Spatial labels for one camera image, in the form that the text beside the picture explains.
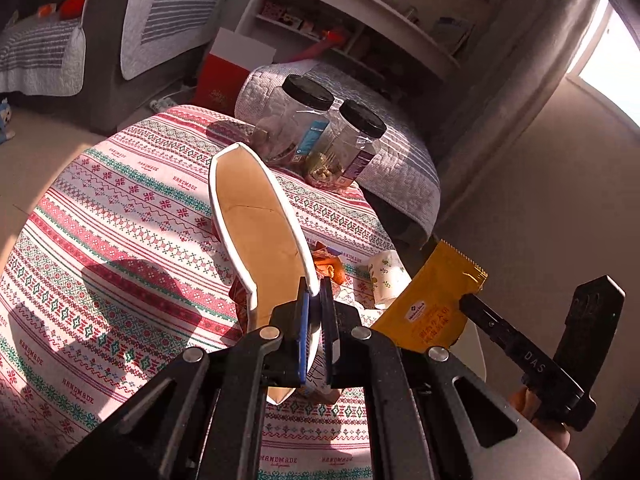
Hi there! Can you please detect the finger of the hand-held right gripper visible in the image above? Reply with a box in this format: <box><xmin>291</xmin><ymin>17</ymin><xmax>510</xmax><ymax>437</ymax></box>
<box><xmin>559</xmin><ymin>275</ymin><xmax>626</xmax><ymax>401</ymax></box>
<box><xmin>459</xmin><ymin>294</ymin><xmax>597</xmax><ymax>432</ymax></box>

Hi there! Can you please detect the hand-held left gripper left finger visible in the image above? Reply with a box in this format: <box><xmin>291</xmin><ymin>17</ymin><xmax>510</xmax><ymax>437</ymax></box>
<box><xmin>52</xmin><ymin>277</ymin><xmax>310</xmax><ymax>480</ymax></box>

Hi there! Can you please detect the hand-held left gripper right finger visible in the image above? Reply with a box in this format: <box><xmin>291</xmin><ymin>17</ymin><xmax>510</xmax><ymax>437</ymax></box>
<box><xmin>320</xmin><ymin>277</ymin><xmax>581</xmax><ymax>480</ymax></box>

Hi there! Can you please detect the orange wrapper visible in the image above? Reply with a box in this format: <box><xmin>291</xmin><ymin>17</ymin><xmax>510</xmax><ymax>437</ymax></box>
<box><xmin>311</xmin><ymin>242</ymin><xmax>351</xmax><ymax>287</ymax></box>

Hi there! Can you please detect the yellow snack packet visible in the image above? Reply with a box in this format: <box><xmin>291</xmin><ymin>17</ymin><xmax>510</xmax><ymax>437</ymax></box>
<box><xmin>370</xmin><ymin>240</ymin><xmax>489</xmax><ymax>361</ymax></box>

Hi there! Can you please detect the floral paper cup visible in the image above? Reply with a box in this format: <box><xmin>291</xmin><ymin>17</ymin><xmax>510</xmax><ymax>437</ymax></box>
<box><xmin>367</xmin><ymin>250</ymin><xmax>412</xmax><ymax>311</ymax></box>

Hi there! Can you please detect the person's right hand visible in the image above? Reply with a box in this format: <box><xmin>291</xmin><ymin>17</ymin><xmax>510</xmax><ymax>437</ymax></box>
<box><xmin>509</xmin><ymin>387</ymin><xmax>572</xmax><ymax>454</ymax></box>

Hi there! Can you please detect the quilted grey chair cushion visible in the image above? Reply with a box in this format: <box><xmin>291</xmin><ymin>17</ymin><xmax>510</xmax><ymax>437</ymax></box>
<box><xmin>235</xmin><ymin>59</ymin><xmax>442</xmax><ymax>233</ymax></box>

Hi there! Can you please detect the purple label clear jar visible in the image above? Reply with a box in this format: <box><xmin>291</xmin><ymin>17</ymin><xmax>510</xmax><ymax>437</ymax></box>
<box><xmin>305</xmin><ymin>99</ymin><xmax>388</xmax><ymax>191</ymax></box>

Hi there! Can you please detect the teal label clear jar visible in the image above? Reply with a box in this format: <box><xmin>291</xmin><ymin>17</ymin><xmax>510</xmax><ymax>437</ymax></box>
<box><xmin>252</xmin><ymin>74</ymin><xmax>335</xmax><ymax>165</ymax></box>

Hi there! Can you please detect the patterned red green tablecloth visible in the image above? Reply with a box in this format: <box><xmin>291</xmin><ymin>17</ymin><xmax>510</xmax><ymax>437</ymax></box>
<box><xmin>0</xmin><ymin>104</ymin><xmax>401</xmax><ymax>480</ymax></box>

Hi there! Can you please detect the bright window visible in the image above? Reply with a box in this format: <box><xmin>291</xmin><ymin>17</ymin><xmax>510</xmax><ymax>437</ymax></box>
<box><xmin>565</xmin><ymin>0</ymin><xmax>640</xmax><ymax>127</ymax></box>

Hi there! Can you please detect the red and white box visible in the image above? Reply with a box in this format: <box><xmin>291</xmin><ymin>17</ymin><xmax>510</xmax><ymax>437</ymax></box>
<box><xmin>192</xmin><ymin>27</ymin><xmax>278</xmax><ymax>117</ymax></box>

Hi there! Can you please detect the beige floral curtain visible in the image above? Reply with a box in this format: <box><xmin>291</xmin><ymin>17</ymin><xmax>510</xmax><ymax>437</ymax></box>
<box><xmin>430</xmin><ymin>0</ymin><xmax>608</xmax><ymax>196</ymax></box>

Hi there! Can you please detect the striped grey sofa cover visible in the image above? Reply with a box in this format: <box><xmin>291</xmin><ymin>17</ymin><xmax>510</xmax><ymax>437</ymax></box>
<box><xmin>120</xmin><ymin>0</ymin><xmax>227</xmax><ymax>82</ymax></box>
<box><xmin>0</xmin><ymin>14</ymin><xmax>90</xmax><ymax>97</ymax></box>

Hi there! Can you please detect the dark grey sofa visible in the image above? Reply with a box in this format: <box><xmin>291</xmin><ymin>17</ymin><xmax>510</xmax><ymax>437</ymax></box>
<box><xmin>0</xmin><ymin>0</ymin><xmax>226</xmax><ymax>135</ymax></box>

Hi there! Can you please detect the blue plush toy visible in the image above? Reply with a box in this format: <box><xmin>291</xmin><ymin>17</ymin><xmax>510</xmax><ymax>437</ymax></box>
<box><xmin>0</xmin><ymin>99</ymin><xmax>17</xmax><ymax>142</ymax></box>

